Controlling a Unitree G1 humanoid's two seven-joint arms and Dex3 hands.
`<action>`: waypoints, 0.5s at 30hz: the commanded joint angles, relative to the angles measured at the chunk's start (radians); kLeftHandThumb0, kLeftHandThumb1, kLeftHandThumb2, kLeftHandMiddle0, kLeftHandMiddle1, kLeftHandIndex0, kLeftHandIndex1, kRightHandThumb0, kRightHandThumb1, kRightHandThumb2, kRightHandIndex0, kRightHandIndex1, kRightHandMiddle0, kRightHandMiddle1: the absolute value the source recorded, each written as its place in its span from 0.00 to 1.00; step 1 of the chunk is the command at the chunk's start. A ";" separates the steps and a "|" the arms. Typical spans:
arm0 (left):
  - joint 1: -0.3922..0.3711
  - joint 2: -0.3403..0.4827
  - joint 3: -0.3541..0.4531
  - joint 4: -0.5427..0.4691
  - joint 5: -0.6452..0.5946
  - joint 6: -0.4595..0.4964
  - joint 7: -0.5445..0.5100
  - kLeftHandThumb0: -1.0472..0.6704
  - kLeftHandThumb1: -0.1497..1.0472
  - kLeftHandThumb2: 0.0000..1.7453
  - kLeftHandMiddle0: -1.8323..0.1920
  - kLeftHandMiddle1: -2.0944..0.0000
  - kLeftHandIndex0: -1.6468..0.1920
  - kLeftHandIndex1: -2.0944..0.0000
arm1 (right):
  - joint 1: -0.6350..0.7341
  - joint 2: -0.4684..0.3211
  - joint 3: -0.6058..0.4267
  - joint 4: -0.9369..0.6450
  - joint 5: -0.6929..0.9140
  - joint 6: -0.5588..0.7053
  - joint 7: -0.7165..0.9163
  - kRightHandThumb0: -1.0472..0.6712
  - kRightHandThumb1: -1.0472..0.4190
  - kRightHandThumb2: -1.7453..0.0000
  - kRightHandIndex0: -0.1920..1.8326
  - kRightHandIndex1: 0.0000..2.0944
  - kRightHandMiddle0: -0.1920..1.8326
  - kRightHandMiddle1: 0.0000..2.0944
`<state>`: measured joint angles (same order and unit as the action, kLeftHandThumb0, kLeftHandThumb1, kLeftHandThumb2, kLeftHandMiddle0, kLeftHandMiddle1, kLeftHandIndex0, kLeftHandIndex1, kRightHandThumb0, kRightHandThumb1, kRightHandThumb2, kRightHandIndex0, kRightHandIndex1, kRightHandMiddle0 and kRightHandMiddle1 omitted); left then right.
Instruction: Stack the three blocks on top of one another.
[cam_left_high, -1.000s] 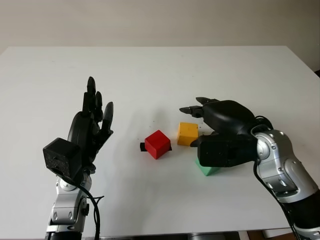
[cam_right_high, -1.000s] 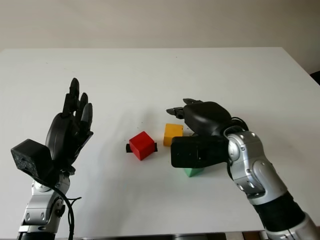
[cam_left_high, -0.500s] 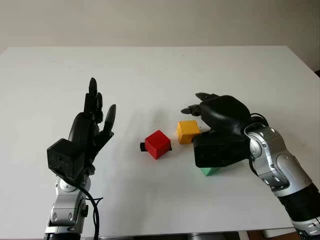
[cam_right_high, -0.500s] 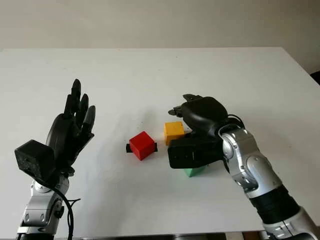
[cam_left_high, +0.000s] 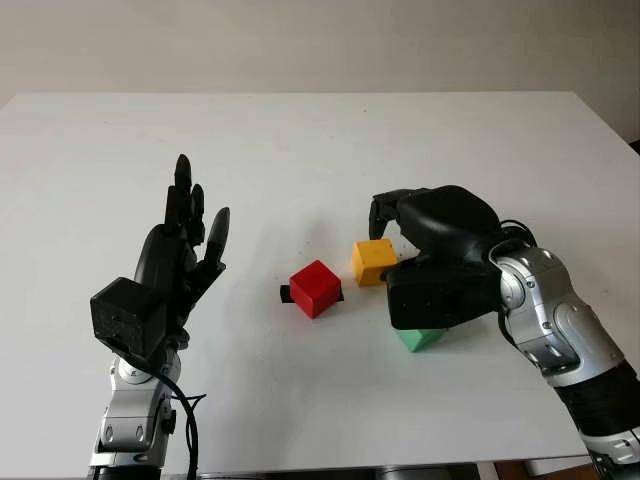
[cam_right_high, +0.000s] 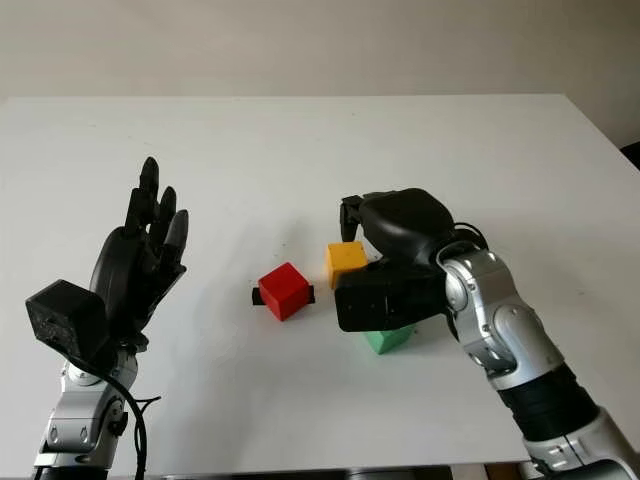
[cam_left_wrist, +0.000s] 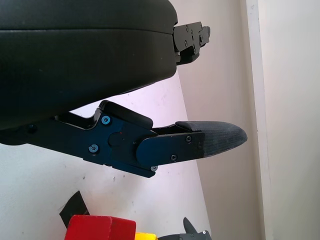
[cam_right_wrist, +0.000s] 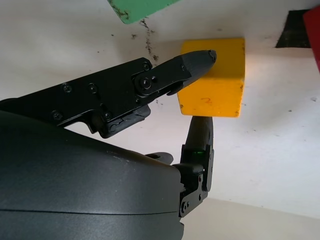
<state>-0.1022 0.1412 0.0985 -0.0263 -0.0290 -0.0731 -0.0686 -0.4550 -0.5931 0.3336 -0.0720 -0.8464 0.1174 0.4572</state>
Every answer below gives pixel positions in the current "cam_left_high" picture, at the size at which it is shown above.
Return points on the black tape strip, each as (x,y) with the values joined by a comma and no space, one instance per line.
(284,295)

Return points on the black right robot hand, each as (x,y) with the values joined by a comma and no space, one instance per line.
(445,220)

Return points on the dark object beyond table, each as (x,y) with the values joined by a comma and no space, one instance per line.
(636,146)

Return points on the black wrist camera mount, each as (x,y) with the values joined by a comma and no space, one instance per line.
(440,295)
(127,315)

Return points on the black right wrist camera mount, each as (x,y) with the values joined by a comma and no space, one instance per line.
(440,295)

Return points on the yellow wooden block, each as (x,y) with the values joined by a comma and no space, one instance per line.
(372,262)

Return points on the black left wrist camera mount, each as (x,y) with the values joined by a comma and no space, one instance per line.
(127,315)

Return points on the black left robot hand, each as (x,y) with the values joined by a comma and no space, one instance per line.
(162,255)

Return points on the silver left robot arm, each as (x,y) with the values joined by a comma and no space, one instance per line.
(130,420)

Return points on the green wooden block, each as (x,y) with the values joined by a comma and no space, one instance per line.
(417,340)

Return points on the red wooden block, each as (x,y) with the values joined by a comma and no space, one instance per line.
(315,290)

